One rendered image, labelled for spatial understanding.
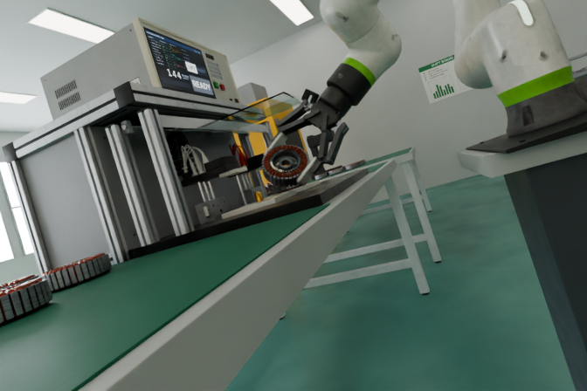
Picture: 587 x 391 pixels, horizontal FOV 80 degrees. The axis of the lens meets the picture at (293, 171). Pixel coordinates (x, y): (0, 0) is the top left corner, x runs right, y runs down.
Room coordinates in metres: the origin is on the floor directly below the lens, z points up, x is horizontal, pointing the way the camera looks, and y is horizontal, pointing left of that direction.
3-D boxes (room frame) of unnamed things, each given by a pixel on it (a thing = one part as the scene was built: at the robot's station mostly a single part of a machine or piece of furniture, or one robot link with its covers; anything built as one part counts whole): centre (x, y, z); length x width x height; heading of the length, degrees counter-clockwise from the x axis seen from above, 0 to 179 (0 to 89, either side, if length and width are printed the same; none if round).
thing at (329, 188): (1.03, 0.08, 0.76); 0.64 x 0.47 x 0.02; 160
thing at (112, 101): (1.13, 0.37, 1.09); 0.68 x 0.44 x 0.05; 160
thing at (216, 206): (0.96, 0.24, 0.80); 0.08 x 0.05 x 0.06; 160
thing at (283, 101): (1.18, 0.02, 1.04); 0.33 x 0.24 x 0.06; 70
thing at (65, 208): (0.85, 0.55, 0.91); 0.28 x 0.03 x 0.32; 70
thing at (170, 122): (1.06, 0.16, 1.03); 0.62 x 0.01 x 0.03; 160
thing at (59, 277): (0.65, 0.44, 0.77); 0.11 x 0.11 x 0.04
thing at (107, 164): (1.11, 0.30, 0.92); 0.66 x 0.01 x 0.30; 160
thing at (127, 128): (1.08, 0.23, 1.04); 0.62 x 0.02 x 0.03; 160
